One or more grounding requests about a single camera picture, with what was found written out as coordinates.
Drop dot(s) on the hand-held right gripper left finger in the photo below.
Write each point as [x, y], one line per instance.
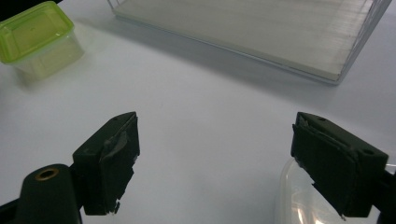
[102, 174]

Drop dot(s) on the green lidded plastic container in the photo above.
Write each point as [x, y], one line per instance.
[34, 34]

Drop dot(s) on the white translucent plastic container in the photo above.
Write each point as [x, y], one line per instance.
[295, 199]

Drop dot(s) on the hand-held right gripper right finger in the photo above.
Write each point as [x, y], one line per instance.
[336, 168]

